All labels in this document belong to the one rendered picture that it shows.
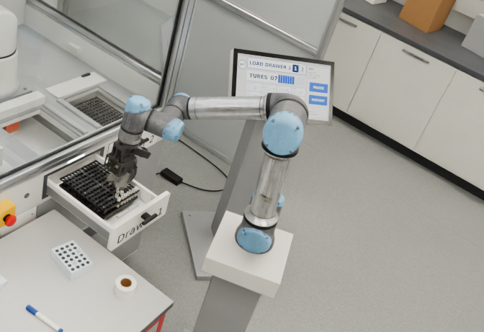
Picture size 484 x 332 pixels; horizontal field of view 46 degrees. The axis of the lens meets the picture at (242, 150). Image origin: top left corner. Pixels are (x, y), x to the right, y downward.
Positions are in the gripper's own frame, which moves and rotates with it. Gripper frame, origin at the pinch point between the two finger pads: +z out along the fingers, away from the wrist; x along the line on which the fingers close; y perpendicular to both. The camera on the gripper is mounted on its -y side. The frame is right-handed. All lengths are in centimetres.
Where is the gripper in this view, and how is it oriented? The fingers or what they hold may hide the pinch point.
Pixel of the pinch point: (120, 185)
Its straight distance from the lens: 204.5
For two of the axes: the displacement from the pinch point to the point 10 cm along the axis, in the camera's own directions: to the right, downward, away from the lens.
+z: -3.2, 8.2, 4.8
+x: 7.9, 5.1, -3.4
